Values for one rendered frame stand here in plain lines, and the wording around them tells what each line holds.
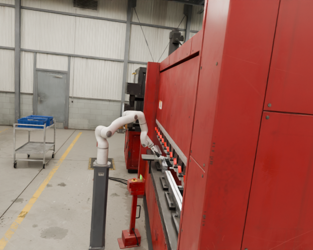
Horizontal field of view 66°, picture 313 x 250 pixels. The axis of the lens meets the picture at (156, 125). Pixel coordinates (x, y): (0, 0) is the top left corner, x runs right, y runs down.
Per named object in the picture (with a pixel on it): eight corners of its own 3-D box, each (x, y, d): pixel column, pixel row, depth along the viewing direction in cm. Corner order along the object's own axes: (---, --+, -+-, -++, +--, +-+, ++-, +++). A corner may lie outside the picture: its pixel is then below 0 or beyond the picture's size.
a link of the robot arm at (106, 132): (99, 138, 267) (107, 141, 255) (95, 129, 262) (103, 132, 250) (132, 117, 294) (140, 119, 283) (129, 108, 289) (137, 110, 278)
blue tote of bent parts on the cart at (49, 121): (31, 122, 568) (31, 114, 565) (53, 123, 577) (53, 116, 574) (25, 124, 533) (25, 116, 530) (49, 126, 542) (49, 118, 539)
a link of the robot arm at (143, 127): (141, 126, 289) (147, 148, 302) (147, 120, 302) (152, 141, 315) (135, 126, 293) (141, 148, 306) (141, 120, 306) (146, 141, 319)
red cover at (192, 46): (159, 71, 383) (159, 62, 381) (165, 72, 384) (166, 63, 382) (253, 21, 88) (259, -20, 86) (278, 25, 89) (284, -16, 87)
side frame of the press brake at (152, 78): (135, 192, 437) (146, 62, 403) (182, 193, 447) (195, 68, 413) (136, 198, 413) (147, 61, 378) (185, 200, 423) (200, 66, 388)
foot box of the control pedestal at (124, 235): (117, 238, 299) (117, 229, 297) (136, 236, 307) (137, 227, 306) (119, 249, 280) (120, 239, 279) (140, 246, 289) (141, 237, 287)
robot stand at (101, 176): (88, 250, 274) (93, 166, 259) (90, 240, 291) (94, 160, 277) (104, 249, 277) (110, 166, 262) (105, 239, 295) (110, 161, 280)
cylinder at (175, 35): (165, 62, 366) (168, 30, 359) (181, 63, 369) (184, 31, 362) (168, 59, 334) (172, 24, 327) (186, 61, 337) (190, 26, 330)
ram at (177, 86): (155, 122, 395) (160, 73, 383) (160, 122, 396) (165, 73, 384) (227, 227, 101) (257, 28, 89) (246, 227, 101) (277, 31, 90)
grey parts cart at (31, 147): (27, 156, 580) (27, 117, 566) (55, 156, 592) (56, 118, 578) (11, 168, 493) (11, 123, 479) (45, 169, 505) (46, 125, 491)
